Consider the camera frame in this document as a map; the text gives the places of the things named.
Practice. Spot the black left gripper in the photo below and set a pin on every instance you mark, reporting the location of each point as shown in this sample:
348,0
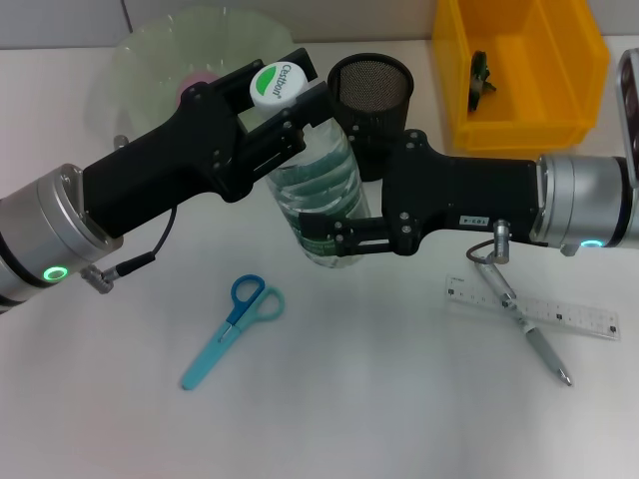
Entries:
160,164

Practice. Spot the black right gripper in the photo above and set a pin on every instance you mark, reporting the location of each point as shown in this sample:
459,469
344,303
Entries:
469,194

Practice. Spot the clear bottle with green label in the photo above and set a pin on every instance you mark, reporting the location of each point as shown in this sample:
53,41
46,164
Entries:
319,179

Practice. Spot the pink toy peach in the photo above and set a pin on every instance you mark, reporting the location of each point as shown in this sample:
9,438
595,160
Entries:
192,80

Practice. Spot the green plastic wrapper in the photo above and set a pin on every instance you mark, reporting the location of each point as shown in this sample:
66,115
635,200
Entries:
480,80

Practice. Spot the blue scissors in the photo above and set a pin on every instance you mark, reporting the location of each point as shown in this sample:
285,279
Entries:
219,341

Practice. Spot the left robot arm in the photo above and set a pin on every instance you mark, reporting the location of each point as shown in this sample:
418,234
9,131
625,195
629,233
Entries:
45,229

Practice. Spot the translucent green fruit plate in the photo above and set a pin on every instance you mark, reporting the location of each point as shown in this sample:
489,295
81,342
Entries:
145,65

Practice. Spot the transparent plastic ruler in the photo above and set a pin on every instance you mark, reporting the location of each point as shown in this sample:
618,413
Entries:
469,294

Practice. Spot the grey retractable pen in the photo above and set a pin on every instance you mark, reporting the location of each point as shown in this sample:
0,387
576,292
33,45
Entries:
541,349

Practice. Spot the black mesh cylinder cup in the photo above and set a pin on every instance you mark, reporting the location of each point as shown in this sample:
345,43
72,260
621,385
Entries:
374,95

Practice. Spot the yellow plastic storage bin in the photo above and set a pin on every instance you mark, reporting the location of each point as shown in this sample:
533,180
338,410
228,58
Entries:
549,50

